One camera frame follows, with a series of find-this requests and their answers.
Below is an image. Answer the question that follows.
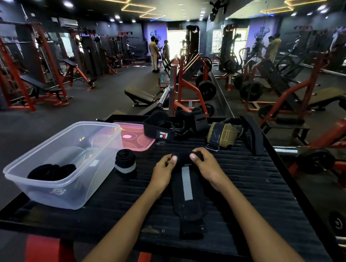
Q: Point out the person's left hand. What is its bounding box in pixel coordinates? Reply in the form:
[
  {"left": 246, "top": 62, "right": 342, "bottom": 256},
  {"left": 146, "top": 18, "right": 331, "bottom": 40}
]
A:
[{"left": 147, "top": 151, "right": 179, "bottom": 197}]

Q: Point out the person's right hand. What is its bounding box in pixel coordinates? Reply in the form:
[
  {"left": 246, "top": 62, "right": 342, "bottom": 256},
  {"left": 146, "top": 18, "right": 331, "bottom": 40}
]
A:
[{"left": 185, "top": 146, "right": 236, "bottom": 193}]

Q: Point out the clear plastic container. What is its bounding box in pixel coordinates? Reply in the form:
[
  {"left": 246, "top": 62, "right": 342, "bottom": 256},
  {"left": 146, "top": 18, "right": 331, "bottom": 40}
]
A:
[{"left": 0, "top": 113, "right": 126, "bottom": 215}]

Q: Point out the person's left forearm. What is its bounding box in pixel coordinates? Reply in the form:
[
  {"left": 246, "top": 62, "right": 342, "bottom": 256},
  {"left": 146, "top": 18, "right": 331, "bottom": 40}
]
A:
[{"left": 76, "top": 179, "right": 171, "bottom": 262}]

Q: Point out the person's right forearm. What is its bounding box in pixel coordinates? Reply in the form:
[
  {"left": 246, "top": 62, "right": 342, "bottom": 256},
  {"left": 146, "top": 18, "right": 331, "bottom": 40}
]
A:
[{"left": 214, "top": 182, "right": 343, "bottom": 262}]

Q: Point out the pink plastic lid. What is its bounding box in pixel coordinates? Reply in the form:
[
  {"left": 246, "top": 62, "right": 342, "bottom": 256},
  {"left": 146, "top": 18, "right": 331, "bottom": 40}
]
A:
[{"left": 97, "top": 120, "right": 158, "bottom": 154}]

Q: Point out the black ribbed platform tray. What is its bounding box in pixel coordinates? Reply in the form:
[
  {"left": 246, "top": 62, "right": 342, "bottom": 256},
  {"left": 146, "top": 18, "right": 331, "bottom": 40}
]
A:
[{"left": 0, "top": 95, "right": 346, "bottom": 262}]

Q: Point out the chrome barbell sleeve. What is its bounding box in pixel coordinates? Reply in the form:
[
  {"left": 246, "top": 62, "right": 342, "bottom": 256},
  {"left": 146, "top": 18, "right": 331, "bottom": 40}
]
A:
[{"left": 157, "top": 86, "right": 171, "bottom": 109}]

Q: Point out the black weight plate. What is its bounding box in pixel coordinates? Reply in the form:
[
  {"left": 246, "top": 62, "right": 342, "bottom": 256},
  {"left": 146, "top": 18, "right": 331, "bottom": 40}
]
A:
[{"left": 196, "top": 79, "right": 218, "bottom": 103}]

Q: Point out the black low bench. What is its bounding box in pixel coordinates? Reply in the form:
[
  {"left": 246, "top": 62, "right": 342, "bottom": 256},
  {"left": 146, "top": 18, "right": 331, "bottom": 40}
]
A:
[{"left": 123, "top": 85, "right": 162, "bottom": 109}]

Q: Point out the red plate-loaded machine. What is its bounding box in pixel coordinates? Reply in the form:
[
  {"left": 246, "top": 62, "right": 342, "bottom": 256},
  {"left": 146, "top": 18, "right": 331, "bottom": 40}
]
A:
[{"left": 166, "top": 53, "right": 221, "bottom": 120}]

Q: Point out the black weight stack machine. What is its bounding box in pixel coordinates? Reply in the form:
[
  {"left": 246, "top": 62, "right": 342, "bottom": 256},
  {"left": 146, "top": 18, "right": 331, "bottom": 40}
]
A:
[{"left": 77, "top": 34, "right": 108, "bottom": 79}]

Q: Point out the red incline bench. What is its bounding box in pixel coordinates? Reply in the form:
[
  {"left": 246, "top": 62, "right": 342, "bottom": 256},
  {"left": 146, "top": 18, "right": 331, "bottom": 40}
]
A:
[{"left": 58, "top": 58, "right": 99, "bottom": 92}]

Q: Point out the red power rack with bench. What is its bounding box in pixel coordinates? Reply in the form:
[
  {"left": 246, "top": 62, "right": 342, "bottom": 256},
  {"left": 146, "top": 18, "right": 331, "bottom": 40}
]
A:
[{"left": 0, "top": 20, "right": 78, "bottom": 116}]

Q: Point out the white air conditioner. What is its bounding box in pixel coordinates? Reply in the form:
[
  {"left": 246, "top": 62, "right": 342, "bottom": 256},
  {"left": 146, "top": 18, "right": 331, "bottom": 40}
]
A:
[{"left": 58, "top": 17, "right": 80, "bottom": 29}]

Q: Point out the black cable tower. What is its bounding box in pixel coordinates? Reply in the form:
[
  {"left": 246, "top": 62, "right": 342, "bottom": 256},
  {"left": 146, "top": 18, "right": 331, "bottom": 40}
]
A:
[{"left": 183, "top": 24, "right": 202, "bottom": 59}]

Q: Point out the purple bodybuilder wall mural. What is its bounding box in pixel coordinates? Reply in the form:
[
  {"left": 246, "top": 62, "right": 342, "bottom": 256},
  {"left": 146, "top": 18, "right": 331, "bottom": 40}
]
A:
[{"left": 141, "top": 20, "right": 169, "bottom": 56}]

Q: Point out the large wall mirror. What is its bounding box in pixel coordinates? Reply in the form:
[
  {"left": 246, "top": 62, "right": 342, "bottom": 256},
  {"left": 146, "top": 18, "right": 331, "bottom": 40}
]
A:
[{"left": 193, "top": 0, "right": 346, "bottom": 241}]

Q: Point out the black wall fan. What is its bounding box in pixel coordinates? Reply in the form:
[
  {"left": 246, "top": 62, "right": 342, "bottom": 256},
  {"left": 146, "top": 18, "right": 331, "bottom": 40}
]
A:
[{"left": 208, "top": 0, "right": 226, "bottom": 24}]

